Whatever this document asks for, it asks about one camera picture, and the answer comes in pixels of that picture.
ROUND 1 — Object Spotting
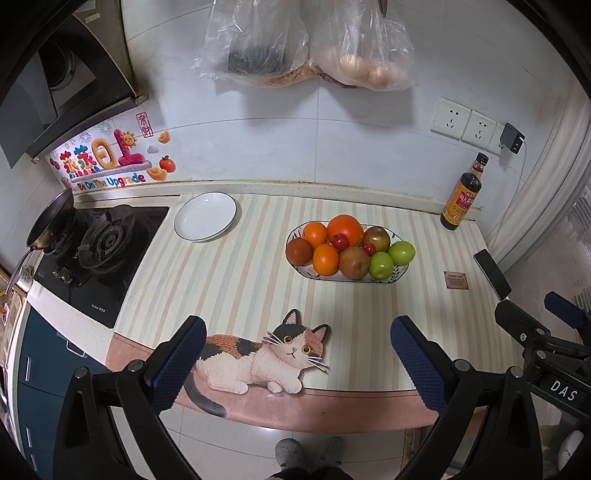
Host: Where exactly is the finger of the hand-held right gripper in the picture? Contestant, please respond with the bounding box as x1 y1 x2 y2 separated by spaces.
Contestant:
544 292 591 344
495 300 591 365

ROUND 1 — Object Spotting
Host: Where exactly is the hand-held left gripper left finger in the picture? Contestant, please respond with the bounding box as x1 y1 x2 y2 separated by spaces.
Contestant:
53 315 208 480

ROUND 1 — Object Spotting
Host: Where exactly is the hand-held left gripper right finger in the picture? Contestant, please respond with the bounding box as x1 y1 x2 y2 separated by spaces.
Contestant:
390 315 543 480

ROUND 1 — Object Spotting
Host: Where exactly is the green apple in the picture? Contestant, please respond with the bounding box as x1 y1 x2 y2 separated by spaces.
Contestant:
388 240 416 267
368 251 395 280

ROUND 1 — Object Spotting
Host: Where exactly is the medium orange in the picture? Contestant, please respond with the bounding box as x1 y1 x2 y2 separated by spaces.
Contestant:
312 243 341 277

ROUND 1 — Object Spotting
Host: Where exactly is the floral oval plate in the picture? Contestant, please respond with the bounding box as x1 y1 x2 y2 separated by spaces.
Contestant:
285 223 411 282

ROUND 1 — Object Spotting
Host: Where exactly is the dark reddish orange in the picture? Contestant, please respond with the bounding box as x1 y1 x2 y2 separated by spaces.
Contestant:
285 237 315 267

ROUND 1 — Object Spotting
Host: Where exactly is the black smartphone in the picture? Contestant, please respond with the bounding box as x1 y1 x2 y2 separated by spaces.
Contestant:
473 249 512 301

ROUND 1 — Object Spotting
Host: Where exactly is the striped mat with cat print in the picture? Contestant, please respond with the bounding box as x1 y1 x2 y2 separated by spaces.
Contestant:
106 193 511 435

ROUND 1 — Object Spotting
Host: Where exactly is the black gas stove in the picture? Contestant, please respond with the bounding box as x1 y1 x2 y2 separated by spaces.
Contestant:
33 205 171 329

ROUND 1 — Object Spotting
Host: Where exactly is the brown russet apple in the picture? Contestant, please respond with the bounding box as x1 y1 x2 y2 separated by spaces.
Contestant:
339 247 371 280
362 226 392 254

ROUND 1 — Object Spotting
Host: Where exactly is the grey slipper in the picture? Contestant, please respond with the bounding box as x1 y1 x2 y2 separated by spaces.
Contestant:
318 436 346 467
276 438 303 469

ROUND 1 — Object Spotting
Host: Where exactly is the blue base cabinet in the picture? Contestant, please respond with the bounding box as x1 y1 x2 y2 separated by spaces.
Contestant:
16 307 112 472

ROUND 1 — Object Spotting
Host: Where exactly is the dark soy sauce bottle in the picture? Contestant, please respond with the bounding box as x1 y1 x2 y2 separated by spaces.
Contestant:
440 152 489 232

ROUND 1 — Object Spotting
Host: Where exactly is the white round plate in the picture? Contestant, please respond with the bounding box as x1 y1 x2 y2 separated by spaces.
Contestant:
174 192 238 242

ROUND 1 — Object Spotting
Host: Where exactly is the large orange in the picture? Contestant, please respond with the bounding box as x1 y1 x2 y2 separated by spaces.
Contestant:
327 215 364 250

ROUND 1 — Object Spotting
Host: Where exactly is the small orange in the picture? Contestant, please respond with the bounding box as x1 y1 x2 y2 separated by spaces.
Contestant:
302 222 329 249

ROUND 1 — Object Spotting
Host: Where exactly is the grey plug-in charger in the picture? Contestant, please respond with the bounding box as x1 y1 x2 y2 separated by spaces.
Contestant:
499 122 526 155

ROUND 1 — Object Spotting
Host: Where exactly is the black frying pan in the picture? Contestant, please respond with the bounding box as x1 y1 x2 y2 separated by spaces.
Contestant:
4 189 77 301

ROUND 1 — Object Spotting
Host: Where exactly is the range hood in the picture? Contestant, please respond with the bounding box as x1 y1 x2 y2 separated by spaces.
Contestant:
0 0 149 169

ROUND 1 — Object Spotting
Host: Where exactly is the plastic bag with round produce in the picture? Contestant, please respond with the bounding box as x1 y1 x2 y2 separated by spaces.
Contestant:
305 0 415 90

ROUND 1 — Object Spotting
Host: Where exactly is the plastic bag with dark contents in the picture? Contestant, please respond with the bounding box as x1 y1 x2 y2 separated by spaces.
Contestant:
191 0 309 86

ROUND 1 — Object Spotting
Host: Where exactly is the white charger cable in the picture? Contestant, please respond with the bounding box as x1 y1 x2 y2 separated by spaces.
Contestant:
501 137 529 208

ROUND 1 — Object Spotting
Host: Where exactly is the white wall socket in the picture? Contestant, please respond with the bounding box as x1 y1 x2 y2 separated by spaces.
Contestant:
431 96 472 141
462 110 503 145
488 124 508 155

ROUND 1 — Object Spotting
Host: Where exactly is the colourful wall sticker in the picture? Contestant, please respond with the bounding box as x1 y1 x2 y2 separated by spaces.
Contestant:
48 112 175 192

